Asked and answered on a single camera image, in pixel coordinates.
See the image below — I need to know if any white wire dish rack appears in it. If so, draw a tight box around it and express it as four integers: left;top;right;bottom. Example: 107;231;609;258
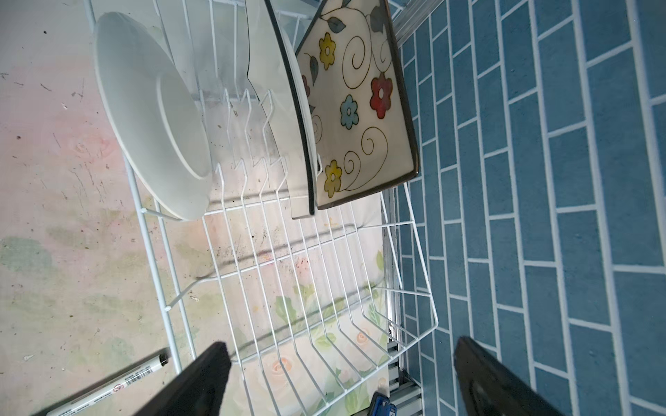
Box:
85;1;436;415

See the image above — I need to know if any black marker pen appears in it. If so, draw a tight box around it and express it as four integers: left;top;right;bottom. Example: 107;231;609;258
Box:
47;352;169;416

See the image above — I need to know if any round white plate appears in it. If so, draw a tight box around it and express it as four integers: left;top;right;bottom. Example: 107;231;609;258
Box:
94;12;213;220

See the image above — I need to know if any blue black handheld tool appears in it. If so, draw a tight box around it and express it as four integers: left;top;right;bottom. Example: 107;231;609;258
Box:
368;391;397;416

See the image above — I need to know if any floral square plate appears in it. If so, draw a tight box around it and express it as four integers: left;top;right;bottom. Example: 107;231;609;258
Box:
297;1;421;210

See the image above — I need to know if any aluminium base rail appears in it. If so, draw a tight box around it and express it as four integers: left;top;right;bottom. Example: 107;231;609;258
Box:
388;357;423;416

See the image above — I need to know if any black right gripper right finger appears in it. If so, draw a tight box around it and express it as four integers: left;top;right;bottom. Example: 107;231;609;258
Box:
454;336;561;416

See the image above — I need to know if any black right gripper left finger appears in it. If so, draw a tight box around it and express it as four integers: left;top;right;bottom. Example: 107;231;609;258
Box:
136;341;232;415

